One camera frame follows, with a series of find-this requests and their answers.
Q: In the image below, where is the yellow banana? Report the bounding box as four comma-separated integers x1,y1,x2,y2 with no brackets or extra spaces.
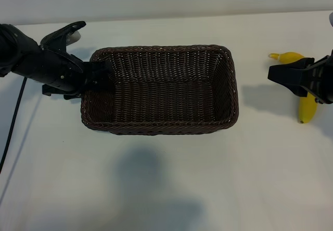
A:
267,51,318,124

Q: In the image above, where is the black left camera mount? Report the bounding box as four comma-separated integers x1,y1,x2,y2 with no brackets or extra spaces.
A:
40,20,87,54

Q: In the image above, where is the black braided cable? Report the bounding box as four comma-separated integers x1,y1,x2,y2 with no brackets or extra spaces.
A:
0,76,27,175

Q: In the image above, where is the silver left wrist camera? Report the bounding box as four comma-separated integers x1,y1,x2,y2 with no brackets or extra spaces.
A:
66,31,82,46

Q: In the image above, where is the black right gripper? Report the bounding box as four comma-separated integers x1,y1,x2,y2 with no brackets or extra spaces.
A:
268,48,333,105

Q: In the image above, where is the dark brown wicker basket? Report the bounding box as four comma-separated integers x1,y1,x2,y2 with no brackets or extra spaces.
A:
80,43,239,136

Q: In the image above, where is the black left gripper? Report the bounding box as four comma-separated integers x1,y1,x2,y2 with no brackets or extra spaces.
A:
12,43,117,101

